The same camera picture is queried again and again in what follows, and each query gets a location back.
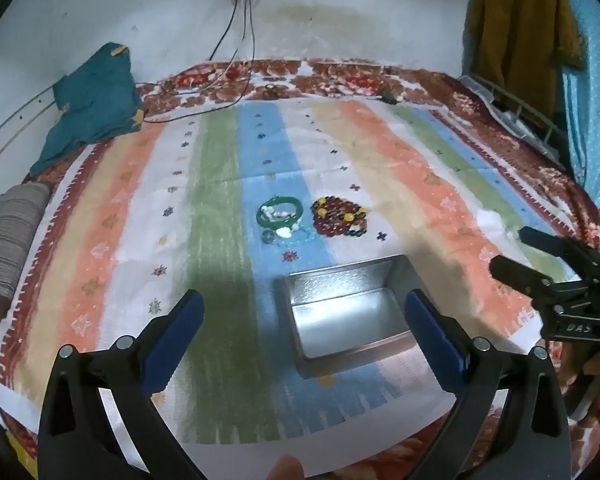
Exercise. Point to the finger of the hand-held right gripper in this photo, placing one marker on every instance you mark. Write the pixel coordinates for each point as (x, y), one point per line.
(562, 250)
(520, 272)

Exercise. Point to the small dark green object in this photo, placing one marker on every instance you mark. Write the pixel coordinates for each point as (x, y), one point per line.
(387, 96)

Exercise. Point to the red floral bedsheet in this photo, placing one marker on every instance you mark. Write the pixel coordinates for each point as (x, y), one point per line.
(505, 110)

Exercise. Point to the mustard hanging garment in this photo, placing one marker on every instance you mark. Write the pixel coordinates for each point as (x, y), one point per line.
(520, 30)

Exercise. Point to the grey striped bolster pillow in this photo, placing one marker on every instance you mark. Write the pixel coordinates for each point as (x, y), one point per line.
(7, 245)

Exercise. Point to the silver metal tin box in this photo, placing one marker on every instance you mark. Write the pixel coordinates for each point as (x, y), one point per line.
(347, 322)

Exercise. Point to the teal cloth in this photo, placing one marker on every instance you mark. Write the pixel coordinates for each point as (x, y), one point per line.
(92, 100)

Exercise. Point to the small dark bead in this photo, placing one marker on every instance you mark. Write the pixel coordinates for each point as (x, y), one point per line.
(266, 236)

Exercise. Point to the striped pastel blanket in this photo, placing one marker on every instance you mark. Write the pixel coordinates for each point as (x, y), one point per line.
(220, 210)

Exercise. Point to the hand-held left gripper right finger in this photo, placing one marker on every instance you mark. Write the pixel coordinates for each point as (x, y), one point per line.
(432, 345)

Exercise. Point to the green bangle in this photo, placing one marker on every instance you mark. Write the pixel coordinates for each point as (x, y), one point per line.
(260, 216)

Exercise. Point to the person's left hand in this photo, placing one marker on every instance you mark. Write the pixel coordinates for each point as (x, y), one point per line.
(285, 469)

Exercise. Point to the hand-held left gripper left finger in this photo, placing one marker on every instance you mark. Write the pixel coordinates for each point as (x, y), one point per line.
(177, 342)

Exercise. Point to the blue dotted curtain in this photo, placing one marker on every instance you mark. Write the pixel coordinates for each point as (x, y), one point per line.
(592, 85)

